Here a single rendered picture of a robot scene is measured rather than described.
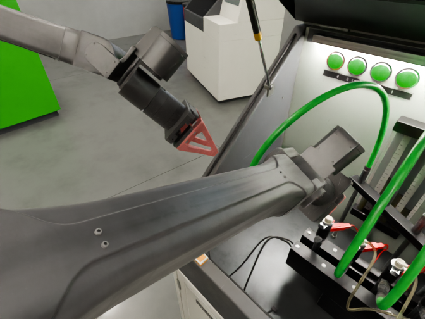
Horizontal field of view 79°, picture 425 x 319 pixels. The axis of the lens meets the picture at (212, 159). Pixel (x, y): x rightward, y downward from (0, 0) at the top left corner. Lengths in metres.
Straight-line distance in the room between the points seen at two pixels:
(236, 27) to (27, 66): 2.32
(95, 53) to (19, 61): 3.07
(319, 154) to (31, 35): 0.50
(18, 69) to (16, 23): 2.98
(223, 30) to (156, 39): 2.81
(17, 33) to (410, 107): 0.85
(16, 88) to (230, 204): 3.46
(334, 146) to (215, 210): 0.27
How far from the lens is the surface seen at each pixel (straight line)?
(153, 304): 1.78
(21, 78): 3.57
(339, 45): 0.81
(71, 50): 0.51
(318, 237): 0.74
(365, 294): 0.79
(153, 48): 0.46
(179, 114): 0.47
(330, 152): 0.41
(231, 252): 0.93
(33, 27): 0.56
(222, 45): 3.30
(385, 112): 0.72
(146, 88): 0.46
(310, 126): 0.95
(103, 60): 0.47
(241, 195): 0.21
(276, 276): 0.91
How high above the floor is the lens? 1.62
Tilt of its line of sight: 39 degrees down
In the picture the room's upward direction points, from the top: straight up
